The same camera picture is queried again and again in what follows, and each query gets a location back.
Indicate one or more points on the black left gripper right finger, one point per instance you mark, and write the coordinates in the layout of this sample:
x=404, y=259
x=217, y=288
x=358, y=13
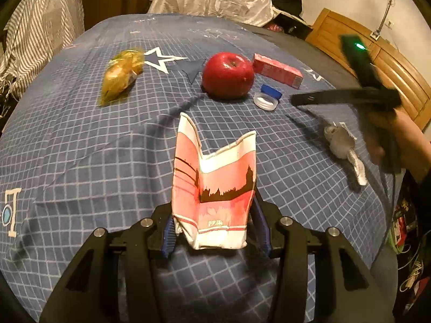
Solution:
x=345, y=288

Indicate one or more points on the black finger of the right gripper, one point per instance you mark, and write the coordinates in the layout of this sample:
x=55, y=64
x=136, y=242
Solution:
x=384, y=97

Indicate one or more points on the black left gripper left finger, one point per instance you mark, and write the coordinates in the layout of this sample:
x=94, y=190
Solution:
x=88, y=288

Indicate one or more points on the white knotted sock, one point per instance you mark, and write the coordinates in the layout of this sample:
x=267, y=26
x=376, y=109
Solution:
x=342, y=145

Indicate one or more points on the orange printed paper cup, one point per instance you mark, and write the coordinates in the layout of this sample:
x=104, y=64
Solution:
x=212, y=194

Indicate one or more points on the person's right hand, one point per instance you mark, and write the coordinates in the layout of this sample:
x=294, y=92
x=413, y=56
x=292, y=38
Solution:
x=414, y=149

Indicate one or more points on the red cardboard box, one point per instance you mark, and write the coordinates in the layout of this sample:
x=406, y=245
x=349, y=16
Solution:
x=276, y=70

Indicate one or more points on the blue bottle cap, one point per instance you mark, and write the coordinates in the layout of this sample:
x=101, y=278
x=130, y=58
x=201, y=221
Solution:
x=272, y=92

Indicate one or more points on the blue checked bed sheet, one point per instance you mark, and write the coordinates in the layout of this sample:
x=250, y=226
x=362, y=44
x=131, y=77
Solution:
x=69, y=165

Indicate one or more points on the red apple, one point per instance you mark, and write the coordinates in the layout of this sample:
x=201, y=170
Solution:
x=227, y=76

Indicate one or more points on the yellow crumpled wrapper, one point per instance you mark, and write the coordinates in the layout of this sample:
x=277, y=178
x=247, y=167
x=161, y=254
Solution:
x=121, y=72

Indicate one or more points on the striped hanging cloth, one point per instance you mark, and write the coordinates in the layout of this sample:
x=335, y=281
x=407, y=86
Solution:
x=35, y=33

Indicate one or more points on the clear plastic ring lid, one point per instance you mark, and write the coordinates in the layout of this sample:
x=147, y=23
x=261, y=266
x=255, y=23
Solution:
x=265, y=102

